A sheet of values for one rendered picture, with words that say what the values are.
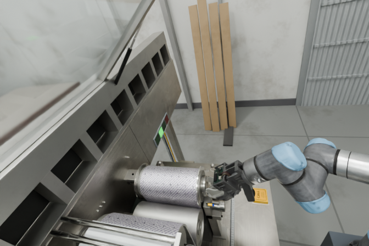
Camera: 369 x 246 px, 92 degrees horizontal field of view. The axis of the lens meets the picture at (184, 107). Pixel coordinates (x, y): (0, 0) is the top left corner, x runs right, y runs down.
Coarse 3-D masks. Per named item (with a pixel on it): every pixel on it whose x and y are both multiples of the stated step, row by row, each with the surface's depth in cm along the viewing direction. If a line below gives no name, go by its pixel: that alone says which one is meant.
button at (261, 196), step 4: (256, 188) 96; (260, 188) 96; (256, 192) 95; (260, 192) 94; (264, 192) 94; (256, 196) 93; (260, 196) 93; (264, 196) 92; (256, 200) 92; (260, 200) 91; (264, 200) 91
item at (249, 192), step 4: (244, 184) 57; (244, 188) 58; (248, 188) 58; (252, 188) 62; (244, 192) 59; (248, 192) 59; (252, 192) 60; (248, 196) 60; (252, 196) 60; (248, 200) 61; (252, 200) 61
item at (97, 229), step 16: (80, 224) 47; (96, 224) 46; (112, 224) 47; (80, 240) 44; (96, 240) 43; (112, 240) 44; (128, 240) 43; (144, 240) 42; (160, 240) 40; (176, 240) 39
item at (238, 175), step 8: (216, 168) 63; (224, 168) 59; (232, 168) 56; (240, 168) 57; (216, 176) 59; (224, 176) 56; (232, 176) 56; (240, 176) 56; (216, 184) 57; (224, 184) 56; (232, 184) 57; (240, 184) 58; (248, 184) 53; (232, 192) 58
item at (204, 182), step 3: (204, 177) 69; (207, 177) 70; (201, 180) 68; (204, 180) 67; (207, 180) 70; (201, 183) 67; (204, 183) 67; (207, 183) 70; (201, 186) 66; (204, 186) 66; (207, 186) 70; (201, 189) 66; (204, 189) 66; (201, 192) 66; (204, 192) 66; (204, 195) 67
